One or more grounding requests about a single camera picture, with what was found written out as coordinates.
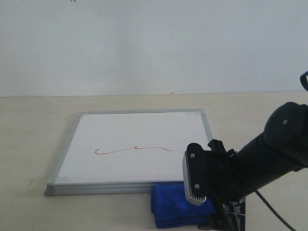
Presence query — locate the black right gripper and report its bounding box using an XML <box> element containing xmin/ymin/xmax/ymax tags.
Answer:
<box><xmin>186</xmin><ymin>139</ymin><xmax>245</xmax><ymax>231</ymax></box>

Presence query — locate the blue cloth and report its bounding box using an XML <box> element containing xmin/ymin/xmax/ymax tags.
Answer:
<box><xmin>151</xmin><ymin>184</ymin><xmax>215</xmax><ymax>229</ymax></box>

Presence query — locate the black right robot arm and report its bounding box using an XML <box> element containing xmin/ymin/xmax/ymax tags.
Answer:
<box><xmin>182</xmin><ymin>102</ymin><xmax>308</xmax><ymax>231</ymax></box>

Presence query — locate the white board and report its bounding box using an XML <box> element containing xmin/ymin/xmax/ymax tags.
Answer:
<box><xmin>44</xmin><ymin>109</ymin><xmax>213</xmax><ymax>196</ymax></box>

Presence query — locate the clear tape far right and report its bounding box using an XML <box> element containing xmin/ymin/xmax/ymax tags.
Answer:
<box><xmin>185</xmin><ymin>109</ymin><xmax>216</xmax><ymax>118</ymax></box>

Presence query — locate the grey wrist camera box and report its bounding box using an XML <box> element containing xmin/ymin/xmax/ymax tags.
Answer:
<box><xmin>182</xmin><ymin>151</ymin><xmax>206</xmax><ymax>206</ymax></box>

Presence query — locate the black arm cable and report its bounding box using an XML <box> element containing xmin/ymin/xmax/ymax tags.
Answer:
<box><xmin>254</xmin><ymin>71</ymin><xmax>308</xmax><ymax>231</ymax></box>

